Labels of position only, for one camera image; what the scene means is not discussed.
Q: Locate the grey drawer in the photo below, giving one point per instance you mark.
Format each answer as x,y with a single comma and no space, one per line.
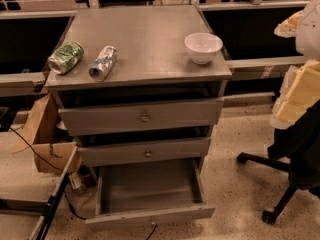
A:
149,151
152,193
141,116

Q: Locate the silver blue soda can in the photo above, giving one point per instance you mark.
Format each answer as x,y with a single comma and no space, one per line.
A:
103,63

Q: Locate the small bottle on floor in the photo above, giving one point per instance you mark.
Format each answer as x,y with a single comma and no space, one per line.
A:
76,183

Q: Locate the grey top drawer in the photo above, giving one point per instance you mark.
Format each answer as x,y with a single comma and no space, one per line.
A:
141,116

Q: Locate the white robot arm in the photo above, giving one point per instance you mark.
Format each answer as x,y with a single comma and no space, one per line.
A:
300,88

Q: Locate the grey metal floor rail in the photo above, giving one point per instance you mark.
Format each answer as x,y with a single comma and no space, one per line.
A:
46,210

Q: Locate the black office chair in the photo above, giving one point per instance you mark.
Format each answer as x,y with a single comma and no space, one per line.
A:
296,151

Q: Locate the brown cardboard box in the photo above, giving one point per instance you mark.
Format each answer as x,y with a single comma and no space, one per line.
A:
40,132

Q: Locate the grey wooden drawer cabinet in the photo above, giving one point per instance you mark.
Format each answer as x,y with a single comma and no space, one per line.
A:
152,65

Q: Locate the green crushed soda can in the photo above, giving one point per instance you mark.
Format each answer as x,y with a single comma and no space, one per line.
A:
65,57

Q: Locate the grey bottom drawer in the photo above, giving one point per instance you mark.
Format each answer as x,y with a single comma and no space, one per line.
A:
152,193

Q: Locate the white ceramic bowl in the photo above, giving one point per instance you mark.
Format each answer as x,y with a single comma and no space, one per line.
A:
202,47

